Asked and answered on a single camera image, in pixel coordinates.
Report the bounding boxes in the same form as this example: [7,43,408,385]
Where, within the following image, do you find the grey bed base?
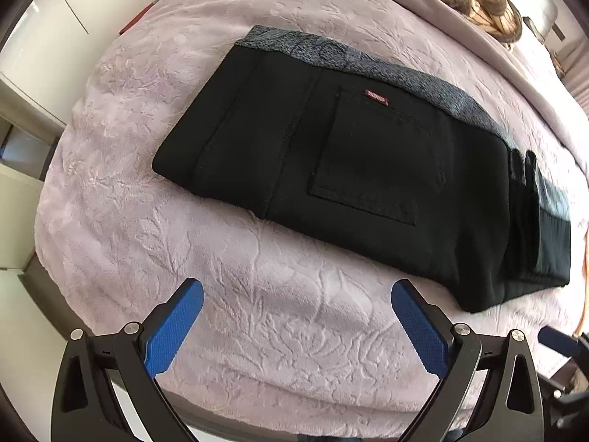
[18,258,489,442]

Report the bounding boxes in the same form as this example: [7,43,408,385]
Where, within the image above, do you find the lilac embossed blanket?
[34,0,589,427]

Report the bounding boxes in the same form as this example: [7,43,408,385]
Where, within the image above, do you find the black pants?
[152,46,572,314]

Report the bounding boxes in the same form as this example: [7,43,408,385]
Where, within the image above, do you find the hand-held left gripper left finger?
[50,277,205,442]

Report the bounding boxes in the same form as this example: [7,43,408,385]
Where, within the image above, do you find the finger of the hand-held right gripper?
[537,325,589,361]

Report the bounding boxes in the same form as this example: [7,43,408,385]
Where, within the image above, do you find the white lamp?
[529,0,568,44]

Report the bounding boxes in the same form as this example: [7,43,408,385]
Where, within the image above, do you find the white wardrobe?
[0,0,155,130]

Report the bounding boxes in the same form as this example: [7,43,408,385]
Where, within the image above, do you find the red flat object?
[119,2,154,36]

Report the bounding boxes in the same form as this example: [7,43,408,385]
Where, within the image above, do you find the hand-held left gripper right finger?
[390,278,543,442]

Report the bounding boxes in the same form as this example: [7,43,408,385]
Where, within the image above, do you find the grey floral patterned cloth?
[234,24,572,222]

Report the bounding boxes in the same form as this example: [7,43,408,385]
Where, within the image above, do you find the white shelf unit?
[0,113,63,286]

